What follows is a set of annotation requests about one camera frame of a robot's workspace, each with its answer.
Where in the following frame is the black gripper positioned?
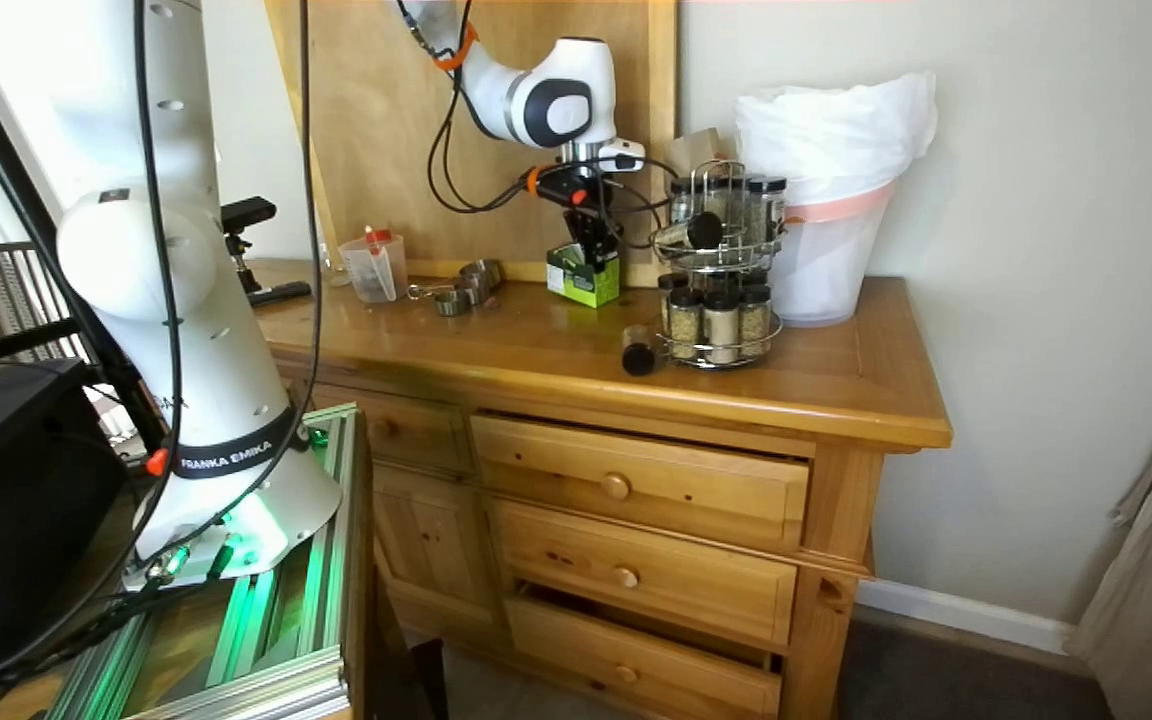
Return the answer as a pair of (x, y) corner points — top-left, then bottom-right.
(553, 164), (618, 275)

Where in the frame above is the green tea box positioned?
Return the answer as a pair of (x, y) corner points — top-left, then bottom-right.
(545, 246), (623, 308)

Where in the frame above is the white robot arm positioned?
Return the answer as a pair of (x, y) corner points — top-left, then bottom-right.
(0, 0), (341, 588)

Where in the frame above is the black box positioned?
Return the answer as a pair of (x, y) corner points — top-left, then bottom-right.
(0, 359), (123, 652)

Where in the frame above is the small steel measuring cup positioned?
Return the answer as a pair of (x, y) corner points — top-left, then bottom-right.
(467, 259), (504, 291)

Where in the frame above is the fallen spice jar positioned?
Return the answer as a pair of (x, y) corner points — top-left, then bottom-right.
(618, 328), (661, 374)

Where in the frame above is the medium steel measuring cup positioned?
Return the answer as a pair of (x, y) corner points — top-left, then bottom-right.
(453, 271), (483, 308)

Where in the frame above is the rotating spice rack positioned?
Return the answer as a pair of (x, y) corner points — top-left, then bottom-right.
(657, 166), (787, 370)

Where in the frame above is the brown paper bag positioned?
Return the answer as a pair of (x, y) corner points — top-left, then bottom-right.
(668, 129), (735, 172)

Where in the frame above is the clear plastic pitcher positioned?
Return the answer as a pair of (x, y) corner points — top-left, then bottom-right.
(341, 223), (406, 305)

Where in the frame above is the large plywood board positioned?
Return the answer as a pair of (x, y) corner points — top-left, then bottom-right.
(263, 0), (681, 282)

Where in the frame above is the top wooden drawer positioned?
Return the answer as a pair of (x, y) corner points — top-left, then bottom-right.
(473, 416), (809, 550)

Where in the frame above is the wooden drawer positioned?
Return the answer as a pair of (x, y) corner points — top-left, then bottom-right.
(504, 599), (780, 720)
(473, 416), (809, 550)
(491, 503), (797, 647)

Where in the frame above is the white trash bin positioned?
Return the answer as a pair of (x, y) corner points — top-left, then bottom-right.
(732, 73), (935, 328)

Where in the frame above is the wooden dresser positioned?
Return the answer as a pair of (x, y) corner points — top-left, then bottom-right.
(260, 279), (952, 720)

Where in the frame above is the middle wooden drawer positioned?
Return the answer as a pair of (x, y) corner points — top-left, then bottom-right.
(491, 503), (797, 647)

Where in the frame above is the bottom wooden drawer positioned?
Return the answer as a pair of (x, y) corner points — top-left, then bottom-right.
(504, 599), (780, 720)

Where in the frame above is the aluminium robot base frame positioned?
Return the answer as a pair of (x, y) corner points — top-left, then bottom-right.
(44, 405), (358, 720)

